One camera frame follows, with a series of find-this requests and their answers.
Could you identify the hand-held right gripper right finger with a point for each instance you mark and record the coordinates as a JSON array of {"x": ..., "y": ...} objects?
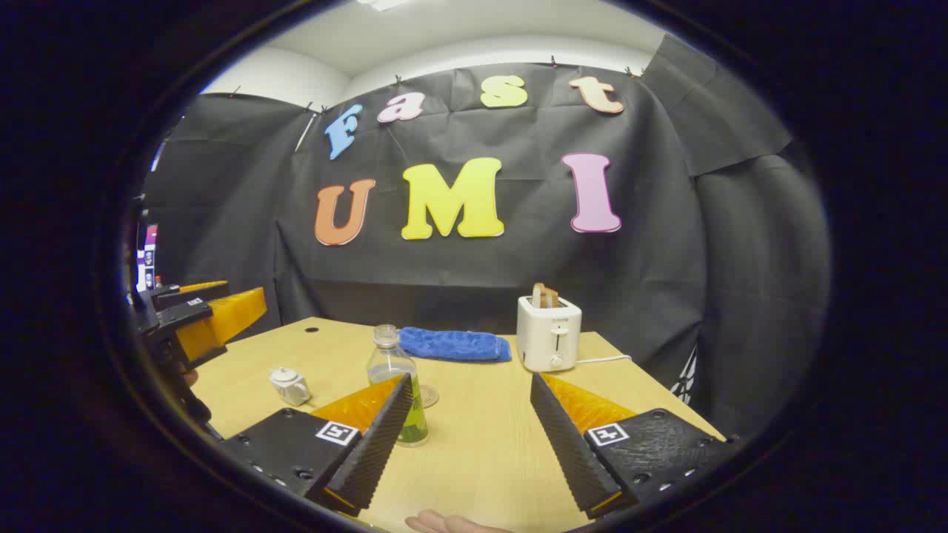
[{"x": 566, "y": 451}]

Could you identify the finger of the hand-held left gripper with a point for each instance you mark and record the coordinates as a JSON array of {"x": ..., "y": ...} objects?
[
  {"x": 174, "y": 297},
  {"x": 181, "y": 317}
]

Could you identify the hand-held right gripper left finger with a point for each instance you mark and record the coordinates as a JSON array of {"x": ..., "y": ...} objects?
[{"x": 378, "y": 451}]

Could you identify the clear glass coaster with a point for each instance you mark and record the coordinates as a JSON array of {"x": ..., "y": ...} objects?
[{"x": 429, "y": 397}]

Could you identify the clear green-label water bottle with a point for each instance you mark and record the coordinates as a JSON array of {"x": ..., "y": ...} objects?
[{"x": 385, "y": 363}]

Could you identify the white teacup lid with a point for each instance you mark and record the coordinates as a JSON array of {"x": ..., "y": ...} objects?
[{"x": 284, "y": 372}]

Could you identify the computer monitor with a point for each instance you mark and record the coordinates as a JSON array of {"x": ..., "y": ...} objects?
[{"x": 148, "y": 255}]

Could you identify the white toaster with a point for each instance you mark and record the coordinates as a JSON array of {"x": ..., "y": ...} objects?
[{"x": 548, "y": 337}]

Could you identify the blue towel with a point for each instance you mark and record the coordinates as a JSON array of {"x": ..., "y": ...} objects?
[{"x": 455, "y": 345}]

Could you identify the toast slice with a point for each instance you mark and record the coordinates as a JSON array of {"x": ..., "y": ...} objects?
[
  {"x": 538, "y": 295},
  {"x": 552, "y": 297}
]

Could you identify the black backdrop cloth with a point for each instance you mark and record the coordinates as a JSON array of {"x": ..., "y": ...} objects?
[{"x": 652, "y": 281}]

